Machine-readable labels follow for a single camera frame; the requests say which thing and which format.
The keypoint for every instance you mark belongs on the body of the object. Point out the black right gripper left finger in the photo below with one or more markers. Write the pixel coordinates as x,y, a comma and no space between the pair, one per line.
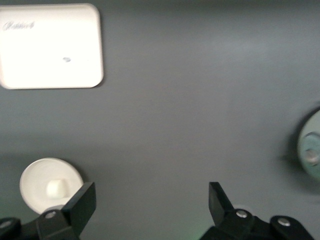
75,212

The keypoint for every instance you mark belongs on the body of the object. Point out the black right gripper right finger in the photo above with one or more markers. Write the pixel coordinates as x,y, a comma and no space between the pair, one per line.
222,215

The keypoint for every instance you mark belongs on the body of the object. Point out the small white bun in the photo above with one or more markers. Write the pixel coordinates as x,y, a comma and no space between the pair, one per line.
57,189

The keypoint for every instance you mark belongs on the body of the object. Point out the cream rectangular rabbit tray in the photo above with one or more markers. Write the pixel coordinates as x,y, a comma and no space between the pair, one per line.
50,45

